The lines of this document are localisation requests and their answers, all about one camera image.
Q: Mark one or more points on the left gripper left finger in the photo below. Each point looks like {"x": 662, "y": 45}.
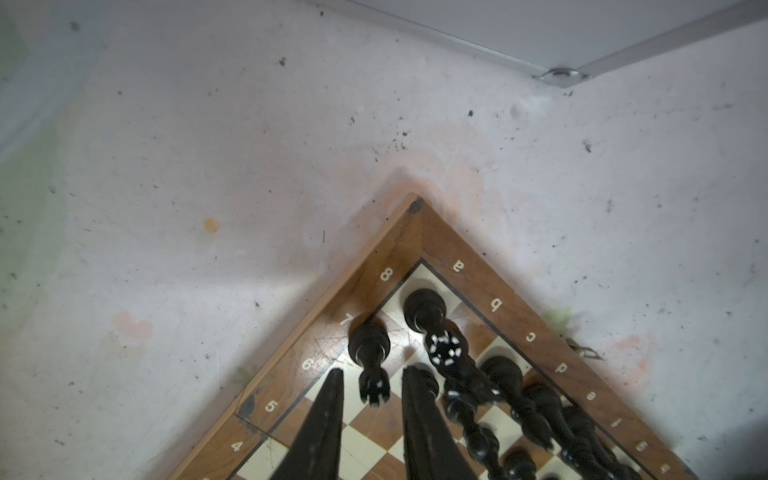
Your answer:
{"x": 315, "y": 452}

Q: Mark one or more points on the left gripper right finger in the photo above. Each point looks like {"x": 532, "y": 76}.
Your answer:
{"x": 429, "y": 449}

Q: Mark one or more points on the black chess piece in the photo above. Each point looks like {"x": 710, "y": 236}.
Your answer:
{"x": 368, "y": 347}

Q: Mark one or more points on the wooden chess board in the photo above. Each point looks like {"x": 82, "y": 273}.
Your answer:
{"x": 518, "y": 400}

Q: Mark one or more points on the silver aluminium case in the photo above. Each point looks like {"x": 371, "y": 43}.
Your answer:
{"x": 561, "y": 43}

